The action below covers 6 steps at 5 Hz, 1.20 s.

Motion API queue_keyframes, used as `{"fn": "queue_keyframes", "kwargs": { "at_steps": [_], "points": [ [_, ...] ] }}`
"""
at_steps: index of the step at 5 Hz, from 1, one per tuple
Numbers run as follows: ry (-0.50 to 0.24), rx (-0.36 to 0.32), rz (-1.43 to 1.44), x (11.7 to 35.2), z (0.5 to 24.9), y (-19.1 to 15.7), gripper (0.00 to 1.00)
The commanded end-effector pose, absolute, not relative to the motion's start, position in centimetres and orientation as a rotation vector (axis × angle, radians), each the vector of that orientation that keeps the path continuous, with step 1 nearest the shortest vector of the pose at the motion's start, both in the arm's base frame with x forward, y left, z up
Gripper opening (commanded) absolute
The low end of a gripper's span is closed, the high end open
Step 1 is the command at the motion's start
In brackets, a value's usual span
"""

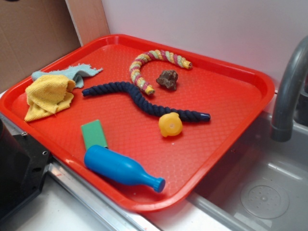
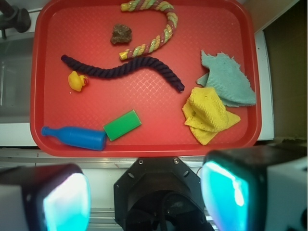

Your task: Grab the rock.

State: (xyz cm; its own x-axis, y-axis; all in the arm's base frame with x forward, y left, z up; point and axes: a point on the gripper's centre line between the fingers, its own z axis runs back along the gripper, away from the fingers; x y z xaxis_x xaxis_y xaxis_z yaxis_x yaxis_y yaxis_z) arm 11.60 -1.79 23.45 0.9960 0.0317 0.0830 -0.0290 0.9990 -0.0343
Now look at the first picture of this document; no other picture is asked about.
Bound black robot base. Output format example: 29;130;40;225
0;121;51;223

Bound yellow rubber duck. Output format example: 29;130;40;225
158;112;183;137

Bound sink drain cover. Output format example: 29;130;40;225
241;180;289;219

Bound green flat block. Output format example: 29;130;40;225
81;120;108;150

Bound brown rock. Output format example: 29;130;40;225
156;70;179;91

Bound light blue cloth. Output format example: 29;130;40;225
31;64;103;89

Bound yellow cloth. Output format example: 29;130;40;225
25;75;76;122

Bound red plastic tray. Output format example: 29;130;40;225
0;35;275;213

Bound grey sink basin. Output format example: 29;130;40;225
188;113;308;231

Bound multicolour braided rope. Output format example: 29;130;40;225
129;49;193;96

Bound brown cardboard panel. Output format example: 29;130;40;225
0;0;110;92

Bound grey faucet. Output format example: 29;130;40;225
270;37;308;142

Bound blue plastic bottle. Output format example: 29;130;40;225
84;145;166;193

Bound dark blue rope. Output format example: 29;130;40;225
81;81;211;123

